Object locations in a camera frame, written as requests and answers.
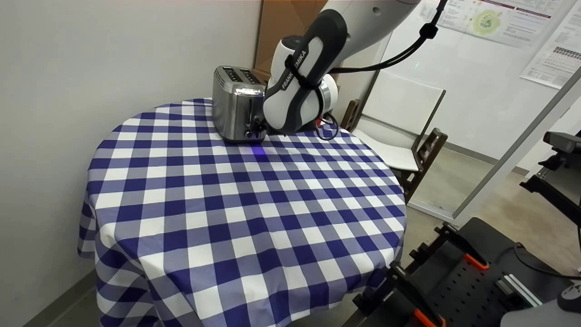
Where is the black and orange clamp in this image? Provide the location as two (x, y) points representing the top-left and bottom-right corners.
(385, 263), (448, 327)
(435, 222), (491, 272)

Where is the silver aluminium profile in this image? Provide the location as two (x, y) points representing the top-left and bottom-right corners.
(495, 273), (543, 308)

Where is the grey metal frame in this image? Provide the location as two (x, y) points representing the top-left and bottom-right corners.
(407, 66), (581, 228)

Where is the white and wood chair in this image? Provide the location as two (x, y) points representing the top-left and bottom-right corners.
(340, 70), (449, 205)

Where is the black cable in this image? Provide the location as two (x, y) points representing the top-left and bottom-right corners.
(513, 242), (581, 280)

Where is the silver toaster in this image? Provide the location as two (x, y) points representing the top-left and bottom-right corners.
(212, 65), (269, 144)

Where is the blue white checked tablecloth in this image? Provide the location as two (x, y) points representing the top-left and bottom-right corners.
(77, 98), (407, 327)

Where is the camera on mount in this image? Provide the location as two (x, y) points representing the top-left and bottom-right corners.
(519, 130), (581, 255)

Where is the brown cardboard sheet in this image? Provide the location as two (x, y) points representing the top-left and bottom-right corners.
(253, 0), (328, 83)

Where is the wall poster with table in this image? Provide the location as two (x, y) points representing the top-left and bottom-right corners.
(519, 13), (581, 90)

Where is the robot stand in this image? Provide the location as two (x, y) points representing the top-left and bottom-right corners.
(343, 217), (581, 327)

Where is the wall poster with green circle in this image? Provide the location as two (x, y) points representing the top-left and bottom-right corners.
(419, 0), (578, 50)

